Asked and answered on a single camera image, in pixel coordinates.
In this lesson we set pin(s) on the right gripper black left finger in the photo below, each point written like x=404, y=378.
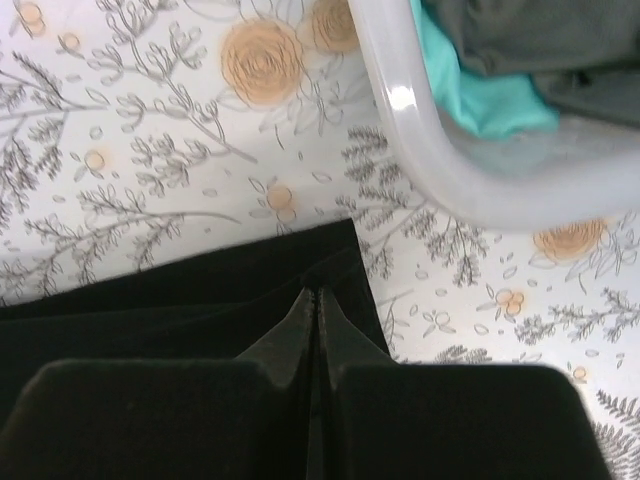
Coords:
x=240, y=418

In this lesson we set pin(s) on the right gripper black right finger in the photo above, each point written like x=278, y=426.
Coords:
x=386, y=420

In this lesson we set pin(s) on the black t-shirt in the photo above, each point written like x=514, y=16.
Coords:
x=212, y=305

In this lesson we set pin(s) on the floral patterned table mat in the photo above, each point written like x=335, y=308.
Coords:
x=137, y=133

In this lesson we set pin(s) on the white plastic laundry basket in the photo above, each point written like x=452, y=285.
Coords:
x=529, y=182

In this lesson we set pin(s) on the teal t-shirt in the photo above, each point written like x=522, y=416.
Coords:
x=487, y=107

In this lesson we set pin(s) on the grey t-shirt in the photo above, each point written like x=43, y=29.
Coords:
x=582, y=56

